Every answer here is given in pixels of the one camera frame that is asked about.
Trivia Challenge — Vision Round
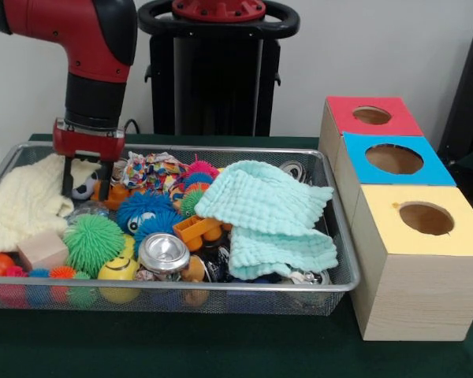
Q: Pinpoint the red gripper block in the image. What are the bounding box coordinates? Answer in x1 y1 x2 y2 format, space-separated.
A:
52 117 126 200

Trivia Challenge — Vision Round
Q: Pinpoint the clear plastic bottle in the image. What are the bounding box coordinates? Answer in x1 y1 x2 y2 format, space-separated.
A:
67 200 110 221

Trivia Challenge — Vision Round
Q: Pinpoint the cream knitted cloth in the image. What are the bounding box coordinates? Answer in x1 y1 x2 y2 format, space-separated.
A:
0 152 103 257

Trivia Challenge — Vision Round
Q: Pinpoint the mint knitted cloth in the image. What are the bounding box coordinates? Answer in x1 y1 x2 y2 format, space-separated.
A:
194 160 339 281

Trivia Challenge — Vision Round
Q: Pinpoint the wooden box with three holes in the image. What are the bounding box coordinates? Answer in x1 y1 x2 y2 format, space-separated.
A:
317 95 473 342

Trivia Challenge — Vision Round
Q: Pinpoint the soccer ball toy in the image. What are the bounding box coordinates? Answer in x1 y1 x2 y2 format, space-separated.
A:
71 172 100 200

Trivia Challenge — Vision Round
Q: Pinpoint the blue spiky ball with eyes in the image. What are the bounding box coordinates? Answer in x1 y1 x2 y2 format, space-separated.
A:
116 191 184 237

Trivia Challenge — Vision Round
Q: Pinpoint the green spiky rubber ball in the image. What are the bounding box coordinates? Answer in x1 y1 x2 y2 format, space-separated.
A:
62 214 127 279

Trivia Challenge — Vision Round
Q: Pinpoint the plain wooden block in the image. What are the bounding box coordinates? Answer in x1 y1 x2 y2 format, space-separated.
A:
17 231 70 271

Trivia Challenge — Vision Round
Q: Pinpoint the yellow smiley ball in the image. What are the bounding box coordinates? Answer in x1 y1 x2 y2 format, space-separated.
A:
97 255 141 304

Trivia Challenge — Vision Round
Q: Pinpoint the crushed silver can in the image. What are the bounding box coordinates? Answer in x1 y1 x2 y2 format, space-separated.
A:
137 232 192 283

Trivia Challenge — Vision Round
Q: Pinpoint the orange toy building block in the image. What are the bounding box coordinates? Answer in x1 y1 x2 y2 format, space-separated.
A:
172 216 224 251

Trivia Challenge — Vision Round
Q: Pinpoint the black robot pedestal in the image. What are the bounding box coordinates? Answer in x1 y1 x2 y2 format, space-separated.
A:
136 0 300 137

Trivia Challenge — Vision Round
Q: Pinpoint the wire mesh bin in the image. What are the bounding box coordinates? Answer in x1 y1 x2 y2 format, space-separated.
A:
0 140 362 317

